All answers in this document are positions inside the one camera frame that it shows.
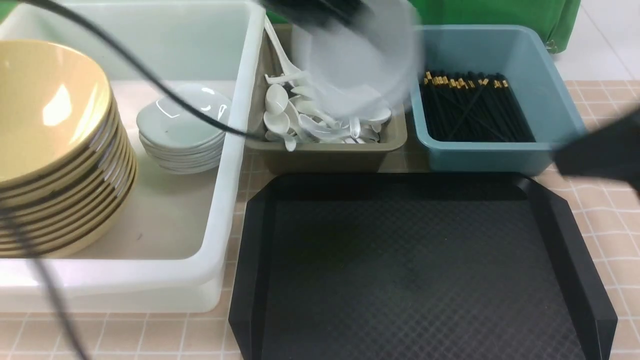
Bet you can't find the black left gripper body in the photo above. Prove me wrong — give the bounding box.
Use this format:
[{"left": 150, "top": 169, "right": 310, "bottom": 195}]
[{"left": 258, "top": 0, "right": 370, "bottom": 27}]

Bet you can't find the white square sauce dish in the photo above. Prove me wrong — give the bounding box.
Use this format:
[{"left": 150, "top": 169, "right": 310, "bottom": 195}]
[{"left": 294, "top": 25, "right": 423, "bottom": 117}]

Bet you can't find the yellow noodle bowl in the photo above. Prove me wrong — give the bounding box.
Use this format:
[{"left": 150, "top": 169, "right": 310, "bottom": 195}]
[{"left": 0, "top": 39, "right": 112, "bottom": 187}]

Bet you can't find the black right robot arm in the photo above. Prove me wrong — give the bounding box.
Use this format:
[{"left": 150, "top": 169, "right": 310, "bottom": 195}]
[{"left": 551, "top": 107, "right": 640, "bottom": 192}]

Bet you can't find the pile of white spoons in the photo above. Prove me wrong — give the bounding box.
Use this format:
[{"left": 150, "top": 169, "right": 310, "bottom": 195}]
[{"left": 262, "top": 19, "right": 393, "bottom": 152}]

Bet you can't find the olive plastic spoon bin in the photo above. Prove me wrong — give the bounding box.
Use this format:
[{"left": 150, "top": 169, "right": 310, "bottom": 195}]
[{"left": 246, "top": 31, "right": 408, "bottom": 174}]

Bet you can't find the pile of black chopsticks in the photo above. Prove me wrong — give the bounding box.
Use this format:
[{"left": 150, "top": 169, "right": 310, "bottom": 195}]
[{"left": 419, "top": 70, "right": 536, "bottom": 143}]

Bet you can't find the blue plastic chopstick bin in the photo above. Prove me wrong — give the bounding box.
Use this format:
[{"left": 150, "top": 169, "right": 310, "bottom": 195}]
[{"left": 410, "top": 25, "right": 586, "bottom": 176}]

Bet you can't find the stack of white dishes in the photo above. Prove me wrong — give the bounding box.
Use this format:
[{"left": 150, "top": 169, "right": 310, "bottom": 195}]
[{"left": 135, "top": 83, "right": 233, "bottom": 174}]

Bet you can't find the green cloth backdrop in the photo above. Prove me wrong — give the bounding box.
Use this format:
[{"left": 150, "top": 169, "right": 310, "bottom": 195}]
[{"left": 297, "top": 0, "right": 580, "bottom": 58}]

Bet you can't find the black serving tray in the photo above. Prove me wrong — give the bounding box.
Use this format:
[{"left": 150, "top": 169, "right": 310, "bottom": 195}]
[{"left": 228, "top": 173, "right": 618, "bottom": 360}]

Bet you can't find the white plastic tub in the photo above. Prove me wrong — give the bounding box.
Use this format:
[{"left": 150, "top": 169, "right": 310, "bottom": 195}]
[{"left": 1, "top": 0, "right": 265, "bottom": 313}]

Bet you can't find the stack of yellow bowls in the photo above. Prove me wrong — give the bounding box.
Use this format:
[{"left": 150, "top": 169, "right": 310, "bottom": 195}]
[{"left": 0, "top": 95, "right": 139, "bottom": 259}]

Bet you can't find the checkered beige tablecloth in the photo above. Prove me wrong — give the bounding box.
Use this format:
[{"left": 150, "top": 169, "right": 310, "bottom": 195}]
[{"left": 1, "top": 80, "right": 640, "bottom": 360}]

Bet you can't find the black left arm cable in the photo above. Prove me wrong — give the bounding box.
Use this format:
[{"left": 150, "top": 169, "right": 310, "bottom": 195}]
[{"left": 0, "top": 0, "right": 266, "bottom": 360}]

